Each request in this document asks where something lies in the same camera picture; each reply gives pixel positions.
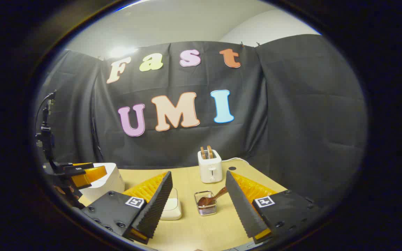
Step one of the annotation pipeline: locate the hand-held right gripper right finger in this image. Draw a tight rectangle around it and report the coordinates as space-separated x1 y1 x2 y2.
225 170 323 244

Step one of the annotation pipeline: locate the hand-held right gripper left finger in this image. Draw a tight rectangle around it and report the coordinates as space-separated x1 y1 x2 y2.
81 171 173 244

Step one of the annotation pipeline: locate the white rice cooker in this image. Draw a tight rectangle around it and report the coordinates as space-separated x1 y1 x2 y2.
79 162 126 203

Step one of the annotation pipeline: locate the metal wire chopstick holder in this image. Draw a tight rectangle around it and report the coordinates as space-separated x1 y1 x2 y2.
194 190 217 216

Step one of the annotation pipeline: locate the brown wooden spoon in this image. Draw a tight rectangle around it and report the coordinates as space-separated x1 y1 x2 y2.
198 187 229 208

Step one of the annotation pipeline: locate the cream square rice container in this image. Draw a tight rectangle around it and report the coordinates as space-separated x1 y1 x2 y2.
159 188 183 221

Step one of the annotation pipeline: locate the white toaster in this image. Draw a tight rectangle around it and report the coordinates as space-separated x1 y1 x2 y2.
198 150 223 184

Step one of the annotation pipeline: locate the black backdrop cloth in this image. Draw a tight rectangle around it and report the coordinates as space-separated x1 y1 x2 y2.
35 34 368 210

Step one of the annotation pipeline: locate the white power cable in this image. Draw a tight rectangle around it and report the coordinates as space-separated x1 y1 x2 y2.
221 157 250 165

